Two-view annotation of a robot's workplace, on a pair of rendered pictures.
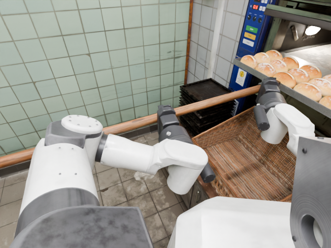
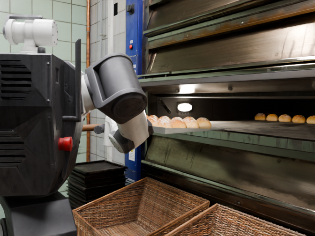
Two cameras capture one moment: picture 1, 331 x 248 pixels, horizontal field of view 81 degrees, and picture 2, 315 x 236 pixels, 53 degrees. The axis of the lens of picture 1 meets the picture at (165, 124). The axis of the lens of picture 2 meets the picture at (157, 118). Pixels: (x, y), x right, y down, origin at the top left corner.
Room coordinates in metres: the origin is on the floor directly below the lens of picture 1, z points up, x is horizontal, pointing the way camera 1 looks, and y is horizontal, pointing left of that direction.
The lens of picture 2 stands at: (-0.81, -0.30, 1.31)
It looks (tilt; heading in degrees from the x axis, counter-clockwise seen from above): 3 degrees down; 349
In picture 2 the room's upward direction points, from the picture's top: 1 degrees clockwise
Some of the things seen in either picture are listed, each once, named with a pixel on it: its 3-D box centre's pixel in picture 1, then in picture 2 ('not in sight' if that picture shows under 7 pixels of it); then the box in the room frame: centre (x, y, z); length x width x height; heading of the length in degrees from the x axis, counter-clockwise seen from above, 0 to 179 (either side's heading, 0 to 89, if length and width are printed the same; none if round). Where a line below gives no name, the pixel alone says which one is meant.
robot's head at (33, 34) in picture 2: not in sight; (34, 37); (0.03, -0.14, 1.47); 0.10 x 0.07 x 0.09; 84
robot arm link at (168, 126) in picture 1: (170, 133); not in sight; (0.43, -0.01, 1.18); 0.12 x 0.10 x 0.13; 16
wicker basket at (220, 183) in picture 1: (250, 158); (136, 220); (0.72, -0.49, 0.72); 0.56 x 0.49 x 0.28; 23
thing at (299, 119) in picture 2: not in sight; (299, 118); (1.13, -1.66, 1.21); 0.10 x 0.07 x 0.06; 20
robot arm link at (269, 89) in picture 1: (268, 99); not in sight; (0.60, -0.38, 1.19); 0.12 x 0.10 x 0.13; 169
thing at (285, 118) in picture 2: not in sight; (285, 118); (1.22, -1.61, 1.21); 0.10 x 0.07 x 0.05; 24
